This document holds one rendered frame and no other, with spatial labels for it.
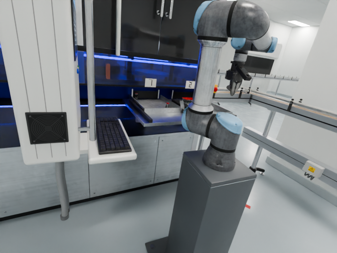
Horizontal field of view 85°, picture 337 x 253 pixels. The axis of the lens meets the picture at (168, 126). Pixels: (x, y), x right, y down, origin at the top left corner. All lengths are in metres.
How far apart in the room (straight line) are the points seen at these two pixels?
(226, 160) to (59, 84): 0.70
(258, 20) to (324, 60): 1.89
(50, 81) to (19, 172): 0.92
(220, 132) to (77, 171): 1.08
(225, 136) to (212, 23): 0.43
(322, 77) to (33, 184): 2.77
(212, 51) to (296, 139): 2.07
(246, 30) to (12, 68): 0.74
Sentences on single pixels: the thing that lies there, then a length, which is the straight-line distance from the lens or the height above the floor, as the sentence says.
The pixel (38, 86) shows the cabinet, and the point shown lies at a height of 1.09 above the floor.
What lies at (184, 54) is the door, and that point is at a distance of 1.46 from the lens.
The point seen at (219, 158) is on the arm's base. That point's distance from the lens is 0.84.
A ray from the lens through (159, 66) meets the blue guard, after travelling 1.36.
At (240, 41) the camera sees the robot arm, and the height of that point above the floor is 1.34.
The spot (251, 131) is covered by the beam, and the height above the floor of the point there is 0.54.
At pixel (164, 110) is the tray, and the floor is 0.90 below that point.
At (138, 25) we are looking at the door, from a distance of 1.32.
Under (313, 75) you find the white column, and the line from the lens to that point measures 2.61.
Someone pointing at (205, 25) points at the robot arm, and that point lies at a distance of 0.77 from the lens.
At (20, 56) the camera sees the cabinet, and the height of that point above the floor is 1.17.
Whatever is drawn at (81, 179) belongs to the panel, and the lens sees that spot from 1.57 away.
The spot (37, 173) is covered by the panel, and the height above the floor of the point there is 0.39.
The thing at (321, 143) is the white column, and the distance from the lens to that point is 2.58.
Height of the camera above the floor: 1.24
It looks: 22 degrees down
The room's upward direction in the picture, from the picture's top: 8 degrees clockwise
